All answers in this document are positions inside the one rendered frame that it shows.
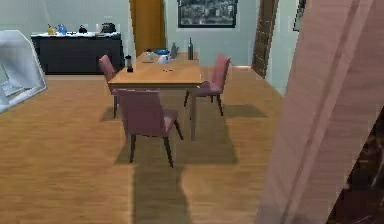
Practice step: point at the dark glass bottle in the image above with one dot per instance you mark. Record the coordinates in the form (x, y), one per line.
(190, 49)

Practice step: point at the grey spray bottle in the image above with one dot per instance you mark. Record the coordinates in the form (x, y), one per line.
(174, 50)

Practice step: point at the black kitchen counter cabinet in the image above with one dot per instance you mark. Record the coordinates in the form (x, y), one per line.
(78, 53)

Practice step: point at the blue spray bottle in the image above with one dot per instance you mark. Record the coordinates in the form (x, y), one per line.
(62, 29)

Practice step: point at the yellow bottle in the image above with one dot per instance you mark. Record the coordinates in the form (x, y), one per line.
(50, 30)

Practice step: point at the pink dining chair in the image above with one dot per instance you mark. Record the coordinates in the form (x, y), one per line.
(218, 78)
(107, 68)
(143, 115)

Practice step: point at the wooden dining table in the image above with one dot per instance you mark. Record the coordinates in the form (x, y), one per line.
(160, 74)

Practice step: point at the white kettle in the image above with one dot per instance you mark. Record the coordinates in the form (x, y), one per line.
(164, 59)

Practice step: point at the blue bowl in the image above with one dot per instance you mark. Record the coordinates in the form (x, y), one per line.
(162, 51)

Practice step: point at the clear glass cup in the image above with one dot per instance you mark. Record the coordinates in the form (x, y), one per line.
(150, 55)

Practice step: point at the black pepper grinder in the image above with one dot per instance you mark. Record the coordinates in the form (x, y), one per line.
(129, 64)

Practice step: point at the orange wooden door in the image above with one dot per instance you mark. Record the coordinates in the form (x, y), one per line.
(148, 25)

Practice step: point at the dark brown wooden door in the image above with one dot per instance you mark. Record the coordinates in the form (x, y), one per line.
(264, 36)

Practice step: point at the black toaster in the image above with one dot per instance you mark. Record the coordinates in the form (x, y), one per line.
(108, 27)

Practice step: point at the pink wooden door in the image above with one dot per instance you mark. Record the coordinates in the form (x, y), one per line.
(326, 116)

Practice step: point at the black pot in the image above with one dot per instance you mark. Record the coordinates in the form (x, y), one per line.
(82, 29)

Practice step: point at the dark framed wall picture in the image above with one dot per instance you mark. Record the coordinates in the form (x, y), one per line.
(207, 12)

